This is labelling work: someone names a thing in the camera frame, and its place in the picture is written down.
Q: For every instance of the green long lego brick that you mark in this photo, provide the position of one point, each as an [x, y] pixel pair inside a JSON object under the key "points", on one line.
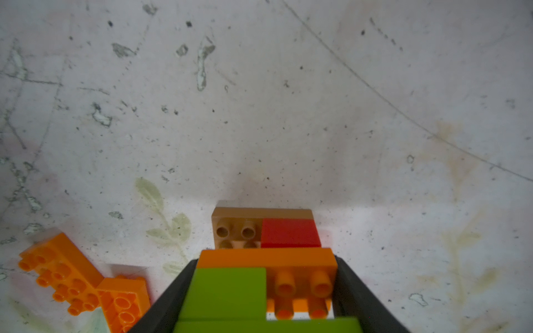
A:
{"points": [[345, 324]]}

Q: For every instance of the tan 2x4 lego plate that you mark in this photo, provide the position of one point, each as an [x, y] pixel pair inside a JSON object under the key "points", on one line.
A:
{"points": [[242, 227]]}

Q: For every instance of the orange 2x4 lego plate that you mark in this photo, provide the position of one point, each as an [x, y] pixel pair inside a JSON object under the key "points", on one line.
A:
{"points": [[297, 279]]}

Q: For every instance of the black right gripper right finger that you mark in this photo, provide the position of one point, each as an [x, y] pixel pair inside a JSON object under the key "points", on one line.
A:
{"points": [[352, 298]]}

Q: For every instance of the red square lego brick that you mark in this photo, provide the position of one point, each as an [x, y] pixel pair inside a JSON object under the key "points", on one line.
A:
{"points": [[289, 233]]}

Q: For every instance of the green square lego brick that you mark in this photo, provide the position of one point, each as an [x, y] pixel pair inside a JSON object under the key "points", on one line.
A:
{"points": [[226, 294]]}

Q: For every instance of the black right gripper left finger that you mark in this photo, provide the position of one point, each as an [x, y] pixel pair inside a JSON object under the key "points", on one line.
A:
{"points": [[164, 313]]}

